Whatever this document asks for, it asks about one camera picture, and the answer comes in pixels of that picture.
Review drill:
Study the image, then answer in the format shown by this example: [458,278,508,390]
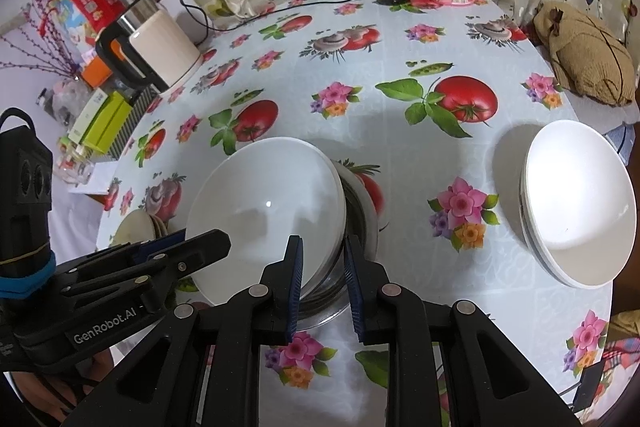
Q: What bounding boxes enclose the black power cable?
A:
[182,0,377,44]

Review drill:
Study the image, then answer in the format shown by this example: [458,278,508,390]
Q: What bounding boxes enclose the white bowl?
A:
[519,167,601,291]
[300,157,349,304]
[522,120,638,286]
[185,137,346,308]

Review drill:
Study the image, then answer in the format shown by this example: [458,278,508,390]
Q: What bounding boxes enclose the orange box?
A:
[80,42,122,89]

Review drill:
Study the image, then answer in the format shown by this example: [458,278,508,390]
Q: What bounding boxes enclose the cream electric kettle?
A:
[95,0,205,96]

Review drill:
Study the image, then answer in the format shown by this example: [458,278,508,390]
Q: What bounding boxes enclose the clear plastic bag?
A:
[47,77,96,128]

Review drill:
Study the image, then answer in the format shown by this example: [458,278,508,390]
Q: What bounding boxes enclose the stainless steel bowl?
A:
[295,162,383,325]

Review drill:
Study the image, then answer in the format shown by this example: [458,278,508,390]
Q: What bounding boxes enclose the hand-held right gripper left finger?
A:
[62,234,305,427]

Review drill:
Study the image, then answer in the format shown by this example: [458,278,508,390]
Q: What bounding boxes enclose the printed vegetable flower tablecloth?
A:
[95,0,616,427]

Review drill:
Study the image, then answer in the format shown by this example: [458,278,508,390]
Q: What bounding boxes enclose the person's left forearm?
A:
[7,352,114,427]

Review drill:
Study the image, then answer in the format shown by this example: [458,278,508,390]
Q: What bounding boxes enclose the black white striped tray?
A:
[107,86,162,158]

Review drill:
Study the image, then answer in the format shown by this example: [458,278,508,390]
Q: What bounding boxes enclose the white paper sheet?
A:
[67,162,119,196]

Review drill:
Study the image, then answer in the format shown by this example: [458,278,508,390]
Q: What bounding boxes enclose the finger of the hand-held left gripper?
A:
[60,229,232,313]
[57,229,187,289]

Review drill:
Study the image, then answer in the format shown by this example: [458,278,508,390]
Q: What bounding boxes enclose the white and green box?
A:
[67,88,109,142]

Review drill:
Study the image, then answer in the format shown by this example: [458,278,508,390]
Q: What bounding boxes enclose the plaid cloth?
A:
[602,336,640,374]

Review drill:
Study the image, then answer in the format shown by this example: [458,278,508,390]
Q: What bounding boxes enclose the tan plate with blue pattern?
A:
[111,209,158,249]

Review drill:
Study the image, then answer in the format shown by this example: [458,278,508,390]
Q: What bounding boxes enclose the purple flower branches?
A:
[0,0,84,78]

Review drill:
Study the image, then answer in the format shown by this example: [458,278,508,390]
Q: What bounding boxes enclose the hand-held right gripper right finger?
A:
[344,234,588,427]

